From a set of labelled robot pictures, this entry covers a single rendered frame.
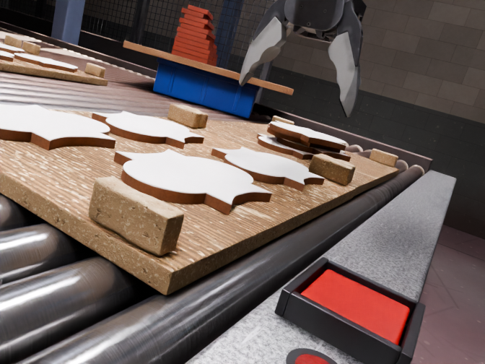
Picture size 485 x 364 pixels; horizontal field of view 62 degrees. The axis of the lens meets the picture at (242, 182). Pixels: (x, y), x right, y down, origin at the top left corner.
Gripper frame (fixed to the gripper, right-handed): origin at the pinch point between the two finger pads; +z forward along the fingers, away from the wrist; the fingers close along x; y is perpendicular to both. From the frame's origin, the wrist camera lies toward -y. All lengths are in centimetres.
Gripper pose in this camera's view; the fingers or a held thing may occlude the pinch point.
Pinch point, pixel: (288, 101)
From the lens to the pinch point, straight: 51.3
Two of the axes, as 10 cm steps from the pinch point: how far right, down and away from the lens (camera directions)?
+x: -8.3, -3.5, 4.2
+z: -2.7, 9.3, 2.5
